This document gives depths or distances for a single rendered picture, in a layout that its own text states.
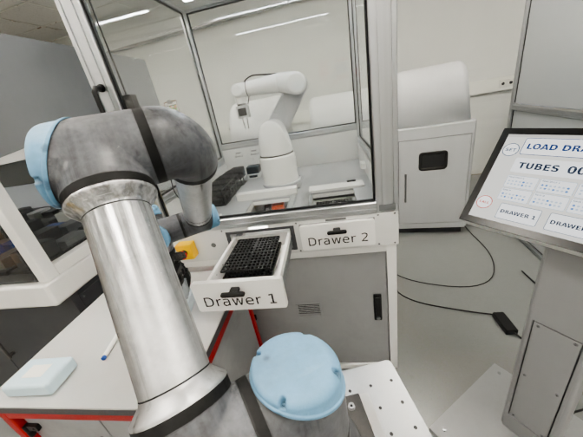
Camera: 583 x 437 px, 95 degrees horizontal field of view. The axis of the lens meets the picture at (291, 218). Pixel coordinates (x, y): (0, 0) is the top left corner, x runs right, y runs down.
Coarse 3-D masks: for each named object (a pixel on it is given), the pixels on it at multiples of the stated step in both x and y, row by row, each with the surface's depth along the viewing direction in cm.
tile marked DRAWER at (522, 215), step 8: (504, 208) 75; (512, 208) 74; (520, 208) 73; (528, 208) 71; (496, 216) 76; (504, 216) 75; (512, 216) 73; (520, 216) 72; (528, 216) 71; (536, 216) 69; (528, 224) 70
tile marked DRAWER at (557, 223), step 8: (552, 216) 67; (560, 216) 66; (568, 216) 65; (552, 224) 67; (560, 224) 65; (568, 224) 64; (576, 224) 63; (560, 232) 65; (568, 232) 64; (576, 232) 63
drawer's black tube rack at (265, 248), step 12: (240, 240) 111; (252, 240) 108; (264, 240) 107; (276, 240) 105; (240, 252) 100; (252, 252) 99; (264, 252) 98; (276, 252) 103; (228, 264) 94; (240, 264) 93; (252, 264) 92; (264, 264) 90; (228, 276) 93; (240, 276) 92; (252, 276) 90; (264, 276) 90
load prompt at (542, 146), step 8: (528, 144) 76; (536, 144) 75; (544, 144) 73; (552, 144) 72; (560, 144) 70; (568, 144) 69; (576, 144) 68; (520, 152) 77; (528, 152) 75; (536, 152) 74; (544, 152) 73; (552, 152) 71; (560, 152) 70; (568, 152) 69; (576, 152) 67
